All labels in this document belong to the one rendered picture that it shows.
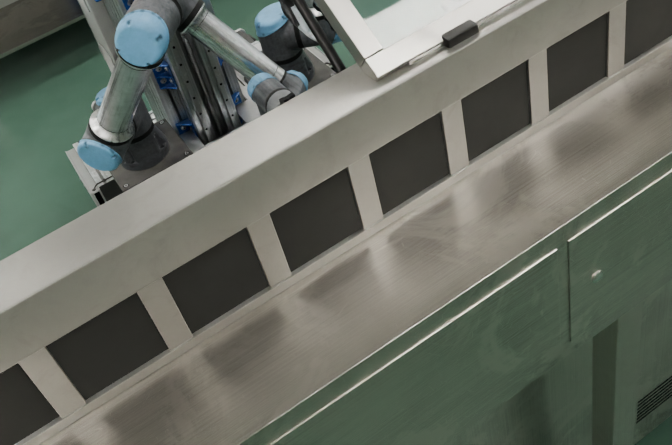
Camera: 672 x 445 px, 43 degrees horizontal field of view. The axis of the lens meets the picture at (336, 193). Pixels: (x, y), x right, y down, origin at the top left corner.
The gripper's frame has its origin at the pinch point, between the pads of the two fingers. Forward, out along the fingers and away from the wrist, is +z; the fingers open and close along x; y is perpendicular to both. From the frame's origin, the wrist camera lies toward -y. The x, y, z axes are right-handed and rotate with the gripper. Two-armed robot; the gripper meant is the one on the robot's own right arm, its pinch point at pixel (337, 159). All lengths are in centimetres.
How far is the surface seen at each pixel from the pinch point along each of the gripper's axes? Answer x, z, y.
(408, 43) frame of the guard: -8, 51, 59
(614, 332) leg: 13, 67, -5
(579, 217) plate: 2, 71, 35
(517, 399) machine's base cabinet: 4, 50, -38
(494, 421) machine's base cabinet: -3, 50, -40
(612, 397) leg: 13, 67, -26
